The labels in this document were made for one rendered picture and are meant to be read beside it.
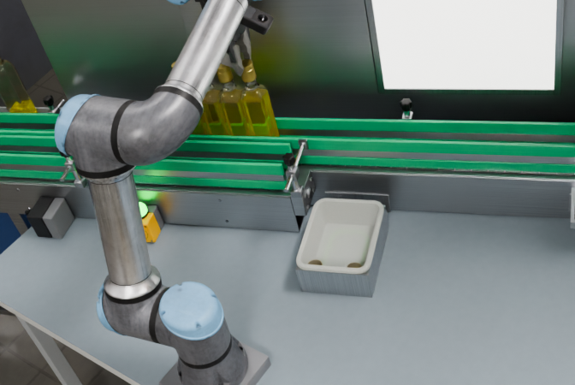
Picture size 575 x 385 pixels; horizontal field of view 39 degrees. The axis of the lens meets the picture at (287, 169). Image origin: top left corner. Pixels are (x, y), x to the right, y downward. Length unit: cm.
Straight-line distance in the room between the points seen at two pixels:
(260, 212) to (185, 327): 52
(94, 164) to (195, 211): 66
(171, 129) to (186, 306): 39
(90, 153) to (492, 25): 93
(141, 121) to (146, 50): 82
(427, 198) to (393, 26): 43
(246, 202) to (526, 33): 77
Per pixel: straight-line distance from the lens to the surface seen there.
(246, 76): 194
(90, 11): 223
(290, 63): 205
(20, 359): 313
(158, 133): 142
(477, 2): 187
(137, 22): 218
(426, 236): 199
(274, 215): 203
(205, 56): 151
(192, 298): 164
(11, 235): 258
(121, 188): 154
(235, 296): 196
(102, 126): 145
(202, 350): 166
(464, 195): 199
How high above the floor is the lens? 222
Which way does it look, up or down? 41 degrees down
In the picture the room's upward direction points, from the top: 15 degrees counter-clockwise
